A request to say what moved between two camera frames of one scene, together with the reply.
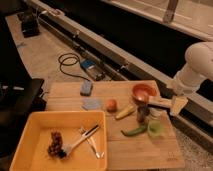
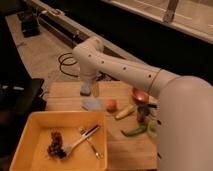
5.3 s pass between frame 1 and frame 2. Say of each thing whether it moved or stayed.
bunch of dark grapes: stayed
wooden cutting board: stayed
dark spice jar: stayed
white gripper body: moved
